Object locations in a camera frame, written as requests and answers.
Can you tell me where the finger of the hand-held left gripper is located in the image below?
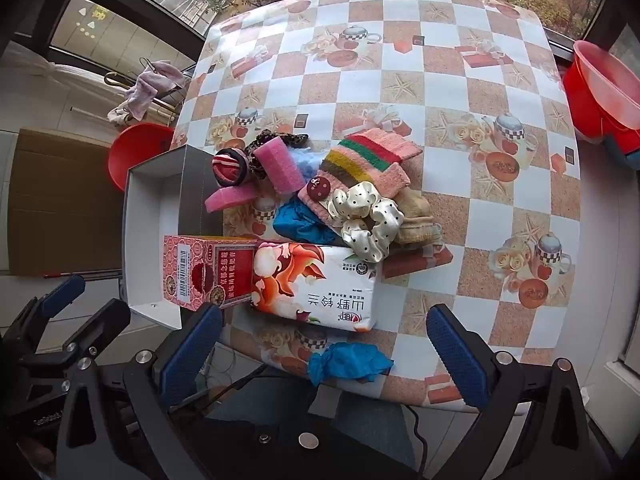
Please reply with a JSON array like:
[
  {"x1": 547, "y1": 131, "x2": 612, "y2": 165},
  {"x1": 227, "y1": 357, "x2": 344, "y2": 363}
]
[
  {"x1": 0, "y1": 275, "x2": 86, "y2": 357},
  {"x1": 20, "y1": 299, "x2": 132, "y2": 367}
]

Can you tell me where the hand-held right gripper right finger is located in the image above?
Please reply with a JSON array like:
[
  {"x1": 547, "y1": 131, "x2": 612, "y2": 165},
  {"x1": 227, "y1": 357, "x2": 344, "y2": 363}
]
[{"x1": 426, "y1": 305, "x2": 594, "y2": 480}]

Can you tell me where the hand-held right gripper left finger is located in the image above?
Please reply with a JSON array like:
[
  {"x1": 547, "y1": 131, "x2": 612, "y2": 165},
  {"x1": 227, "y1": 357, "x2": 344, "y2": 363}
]
[{"x1": 57, "y1": 303, "x2": 224, "y2": 480}]

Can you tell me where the white cardboard box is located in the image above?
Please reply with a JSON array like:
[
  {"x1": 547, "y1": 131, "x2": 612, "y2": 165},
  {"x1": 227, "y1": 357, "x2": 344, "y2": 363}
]
[{"x1": 122, "y1": 144, "x2": 227, "y2": 331}]

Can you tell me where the beige sock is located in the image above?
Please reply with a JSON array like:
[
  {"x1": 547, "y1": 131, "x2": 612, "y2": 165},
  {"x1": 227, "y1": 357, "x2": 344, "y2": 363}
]
[{"x1": 394, "y1": 189, "x2": 444, "y2": 246}]

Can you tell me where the pink foam sponge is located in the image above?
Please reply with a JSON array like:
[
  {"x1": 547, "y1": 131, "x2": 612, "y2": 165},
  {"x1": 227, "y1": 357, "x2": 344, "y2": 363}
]
[
  {"x1": 251, "y1": 142, "x2": 306, "y2": 196},
  {"x1": 204, "y1": 182, "x2": 261, "y2": 214}
]

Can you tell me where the white polka dot scrunchie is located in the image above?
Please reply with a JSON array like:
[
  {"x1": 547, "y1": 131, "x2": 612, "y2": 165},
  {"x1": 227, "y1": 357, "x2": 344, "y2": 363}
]
[{"x1": 327, "y1": 182, "x2": 405, "y2": 264}]

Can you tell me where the blue cloth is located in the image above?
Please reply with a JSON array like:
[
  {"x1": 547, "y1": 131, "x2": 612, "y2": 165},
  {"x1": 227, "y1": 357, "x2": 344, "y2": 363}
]
[
  {"x1": 272, "y1": 201, "x2": 342, "y2": 247},
  {"x1": 307, "y1": 342, "x2": 394, "y2": 387}
]

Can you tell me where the pink striped sock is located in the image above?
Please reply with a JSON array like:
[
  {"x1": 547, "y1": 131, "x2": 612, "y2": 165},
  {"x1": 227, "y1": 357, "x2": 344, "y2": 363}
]
[{"x1": 212, "y1": 148, "x2": 251, "y2": 186}]

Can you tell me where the light blue fluffy scrunchie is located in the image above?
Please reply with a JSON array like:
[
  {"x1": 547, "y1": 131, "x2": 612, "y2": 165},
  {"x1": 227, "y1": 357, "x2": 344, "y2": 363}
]
[{"x1": 290, "y1": 151, "x2": 327, "y2": 182}]

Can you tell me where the leopard print scrunchie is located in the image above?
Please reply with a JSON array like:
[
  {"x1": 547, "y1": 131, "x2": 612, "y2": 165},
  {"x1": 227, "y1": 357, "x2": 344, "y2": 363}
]
[{"x1": 244, "y1": 129, "x2": 311, "y2": 181}]

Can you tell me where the red broom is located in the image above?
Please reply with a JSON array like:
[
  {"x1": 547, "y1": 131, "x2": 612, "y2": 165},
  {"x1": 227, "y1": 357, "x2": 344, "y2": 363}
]
[{"x1": 44, "y1": 269, "x2": 123, "y2": 280}]

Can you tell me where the red patterned carton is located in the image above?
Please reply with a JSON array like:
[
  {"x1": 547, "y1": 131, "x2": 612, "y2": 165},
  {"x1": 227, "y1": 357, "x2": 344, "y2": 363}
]
[{"x1": 162, "y1": 234, "x2": 259, "y2": 314}]

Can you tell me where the brown cardboard sheet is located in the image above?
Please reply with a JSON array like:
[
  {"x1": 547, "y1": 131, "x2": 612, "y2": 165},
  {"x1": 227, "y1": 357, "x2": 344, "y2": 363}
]
[{"x1": 9, "y1": 129, "x2": 127, "y2": 277}]

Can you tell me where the blue cloth on table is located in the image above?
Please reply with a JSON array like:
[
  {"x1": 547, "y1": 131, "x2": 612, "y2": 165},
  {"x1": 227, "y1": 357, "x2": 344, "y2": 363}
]
[{"x1": 307, "y1": 342, "x2": 394, "y2": 387}]

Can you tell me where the white floral tissue pack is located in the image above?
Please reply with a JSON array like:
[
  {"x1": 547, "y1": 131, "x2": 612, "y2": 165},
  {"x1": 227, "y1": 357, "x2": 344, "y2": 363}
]
[{"x1": 249, "y1": 241, "x2": 384, "y2": 334}]

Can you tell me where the red plastic chair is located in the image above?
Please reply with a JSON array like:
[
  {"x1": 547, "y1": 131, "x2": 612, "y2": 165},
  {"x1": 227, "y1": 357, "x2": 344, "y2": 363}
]
[{"x1": 108, "y1": 122, "x2": 176, "y2": 192}]

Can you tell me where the checkered printed tablecloth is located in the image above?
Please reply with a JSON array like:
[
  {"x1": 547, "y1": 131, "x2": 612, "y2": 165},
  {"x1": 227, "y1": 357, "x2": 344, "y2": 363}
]
[{"x1": 170, "y1": 0, "x2": 582, "y2": 408}]

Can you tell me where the red plastic basin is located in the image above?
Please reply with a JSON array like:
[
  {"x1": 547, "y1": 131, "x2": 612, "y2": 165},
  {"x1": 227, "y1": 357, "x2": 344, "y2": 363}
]
[{"x1": 562, "y1": 39, "x2": 640, "y2": 142}]

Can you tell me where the gold wire rack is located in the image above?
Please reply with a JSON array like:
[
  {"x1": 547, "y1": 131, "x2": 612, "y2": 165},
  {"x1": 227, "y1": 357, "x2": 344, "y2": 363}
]
[{"x1": 103, "y1": 57, "x2": 193, "y2": 126}]

